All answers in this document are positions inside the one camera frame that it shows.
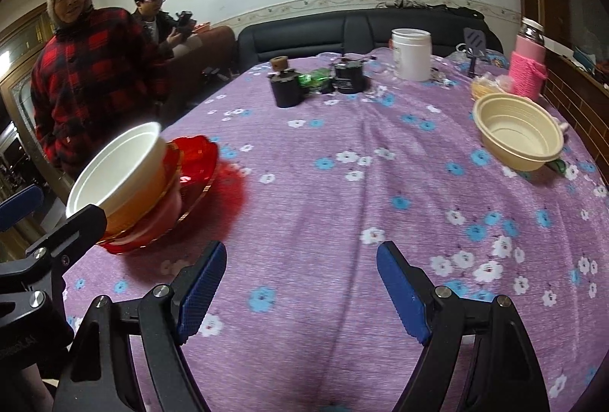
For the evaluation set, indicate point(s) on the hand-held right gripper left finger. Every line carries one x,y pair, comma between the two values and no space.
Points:
204,293

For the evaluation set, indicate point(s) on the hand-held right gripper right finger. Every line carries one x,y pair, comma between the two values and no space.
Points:
399,293

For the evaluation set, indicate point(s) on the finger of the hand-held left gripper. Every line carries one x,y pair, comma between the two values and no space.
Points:
19,207
71,233

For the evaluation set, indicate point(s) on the white bowl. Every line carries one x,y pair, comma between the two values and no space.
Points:
119,169

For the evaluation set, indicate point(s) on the large red plate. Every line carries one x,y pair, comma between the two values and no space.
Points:
223,190

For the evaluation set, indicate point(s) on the small red plate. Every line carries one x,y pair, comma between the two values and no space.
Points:
200,155

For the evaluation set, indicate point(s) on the cream plastic bowl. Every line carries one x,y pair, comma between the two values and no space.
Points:
518,131

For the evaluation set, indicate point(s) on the person's left forearm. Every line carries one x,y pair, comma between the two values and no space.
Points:
28,388

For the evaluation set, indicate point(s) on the purple floral tablecloth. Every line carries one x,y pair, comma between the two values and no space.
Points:
333,183

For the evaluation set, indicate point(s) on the black cylinder with wooden cap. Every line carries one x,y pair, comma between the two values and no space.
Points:
285,90

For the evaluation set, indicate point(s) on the yellow snack bag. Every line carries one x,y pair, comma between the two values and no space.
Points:
490,84

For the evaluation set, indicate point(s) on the green packet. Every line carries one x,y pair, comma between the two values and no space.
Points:
316,81

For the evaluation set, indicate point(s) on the brown sofa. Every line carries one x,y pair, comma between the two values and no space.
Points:
214,45

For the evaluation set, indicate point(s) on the black device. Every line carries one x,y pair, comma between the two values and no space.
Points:
184,24

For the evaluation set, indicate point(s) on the white plastic jar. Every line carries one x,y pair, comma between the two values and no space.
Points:
411,52

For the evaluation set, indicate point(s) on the pink knit-sleeved bottle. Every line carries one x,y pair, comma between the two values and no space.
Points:
528,69

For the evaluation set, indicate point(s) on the black spatula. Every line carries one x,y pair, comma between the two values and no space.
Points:
474,41

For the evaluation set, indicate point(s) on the black leather sofa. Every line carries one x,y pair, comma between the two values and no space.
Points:
304,36

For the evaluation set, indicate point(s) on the dark wooden furniture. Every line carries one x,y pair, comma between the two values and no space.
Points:
580,83

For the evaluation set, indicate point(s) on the dark cloth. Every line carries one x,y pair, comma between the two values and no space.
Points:
428,7

